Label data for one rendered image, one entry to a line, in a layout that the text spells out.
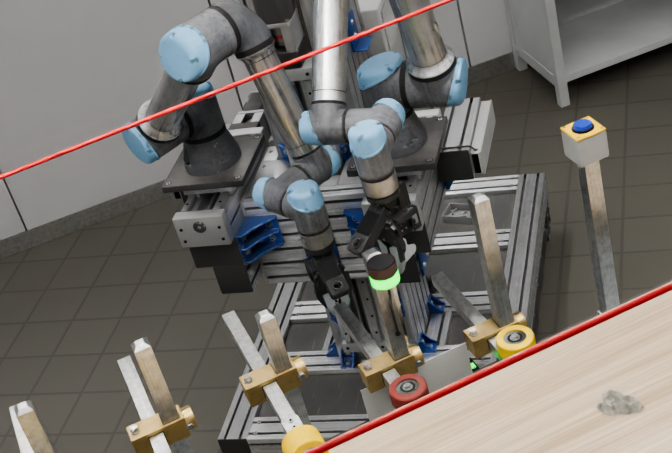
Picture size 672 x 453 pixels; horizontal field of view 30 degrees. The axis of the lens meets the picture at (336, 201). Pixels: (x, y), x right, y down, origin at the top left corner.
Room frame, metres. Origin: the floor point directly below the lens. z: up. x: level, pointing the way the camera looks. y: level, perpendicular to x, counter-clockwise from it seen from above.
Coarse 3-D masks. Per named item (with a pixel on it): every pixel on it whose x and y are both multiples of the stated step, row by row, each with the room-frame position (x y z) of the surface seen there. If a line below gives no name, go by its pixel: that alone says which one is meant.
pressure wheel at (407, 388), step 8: (400, 376) 2.00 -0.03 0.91; (408, 376) 1.99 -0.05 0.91; (416, 376) 1.98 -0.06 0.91; (392, 384) 1.98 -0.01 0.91; (400, 384) 1.98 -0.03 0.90; (408, 384) 1.96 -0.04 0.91; (416, 384) 1.96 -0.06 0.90; (424, 384) 1.95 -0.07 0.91; (392, 392) 1.96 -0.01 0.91; (400, 392) 1.95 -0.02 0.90; (408, 392) 1.94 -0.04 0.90; (416, 392) 1.94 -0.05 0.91; (424, 392) 1.93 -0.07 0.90; (392, 400) 1.95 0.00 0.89; (400, 400) 1.93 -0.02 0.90; (408, 400) 1.92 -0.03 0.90
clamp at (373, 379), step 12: (408, 348) 2.12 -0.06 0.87; (372, 360) 2.12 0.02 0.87; (384, 360) 2.10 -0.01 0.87; (396, 360) 2.09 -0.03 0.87; (408, 360) 2.09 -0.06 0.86; (420, 360) 2.10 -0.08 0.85; (360, 372) 2.11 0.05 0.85; (372, 372) 2.08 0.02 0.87; (408, 372) 2.09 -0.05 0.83; (372, 384) 2.07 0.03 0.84; (384, 384) 2.08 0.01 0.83
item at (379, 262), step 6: (372, 258) 2.09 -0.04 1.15; (378, 258) 2.08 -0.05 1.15; (384, 258) 2.08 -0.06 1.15; (390, 258) 2.07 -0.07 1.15; (372, 264) 2.07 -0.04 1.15; (378, 264) 2.06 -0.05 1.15; (384, 264) 2.06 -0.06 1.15; (390, 264) 2.05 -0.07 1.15; (378, 270) 2.04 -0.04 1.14; (390, 288) 2.06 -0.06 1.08; (390, 294) 2.06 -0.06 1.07; (390, 300) 2.07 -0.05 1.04; (390, 306) 2.09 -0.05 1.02; (396, 324) 2.09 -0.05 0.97; (396, 330) 2.09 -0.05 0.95
